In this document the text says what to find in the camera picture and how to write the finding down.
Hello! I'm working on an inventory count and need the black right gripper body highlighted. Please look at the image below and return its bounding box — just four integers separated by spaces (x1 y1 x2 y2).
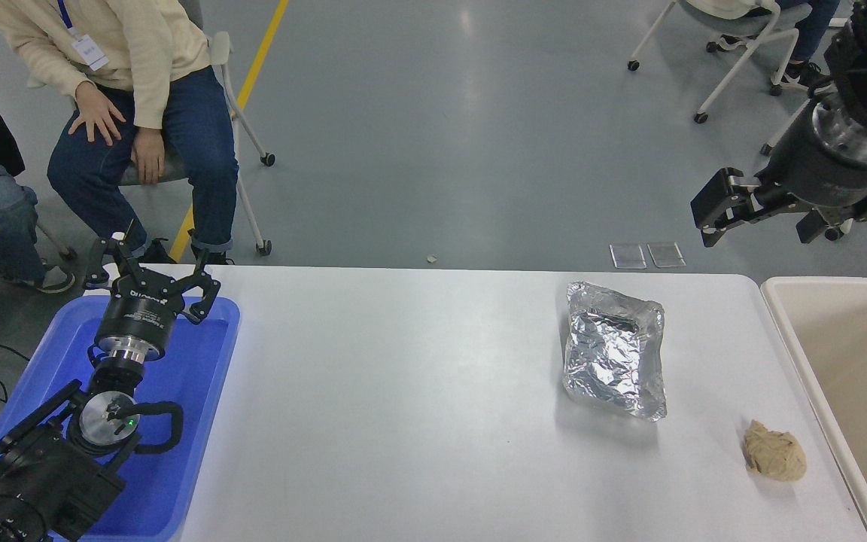
763 109 867 208

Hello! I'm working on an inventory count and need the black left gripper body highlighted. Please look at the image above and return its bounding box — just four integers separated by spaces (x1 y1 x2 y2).
95 276 181 356

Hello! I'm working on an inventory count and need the silver foil tray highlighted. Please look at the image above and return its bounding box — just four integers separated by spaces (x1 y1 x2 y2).
561 281 668 422

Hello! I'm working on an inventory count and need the clear floor plate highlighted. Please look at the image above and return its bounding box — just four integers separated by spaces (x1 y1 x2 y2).
646 241 686 269
609 242 646 270

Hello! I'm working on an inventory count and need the person's left hand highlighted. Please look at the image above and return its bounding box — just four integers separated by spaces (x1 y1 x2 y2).
131 126 168 186

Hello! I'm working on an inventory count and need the person's right hand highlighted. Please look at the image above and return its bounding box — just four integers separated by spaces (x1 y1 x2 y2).
68 80 128 146

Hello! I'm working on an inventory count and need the blue plastic tray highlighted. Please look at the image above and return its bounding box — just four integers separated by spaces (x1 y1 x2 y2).
0 295 242 542

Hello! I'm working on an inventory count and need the large pale bin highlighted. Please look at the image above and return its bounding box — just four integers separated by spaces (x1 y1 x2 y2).
760 276 867 542

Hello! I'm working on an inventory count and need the crumpled tan paper ball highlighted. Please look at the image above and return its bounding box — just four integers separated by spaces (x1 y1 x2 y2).
742 419 808 483

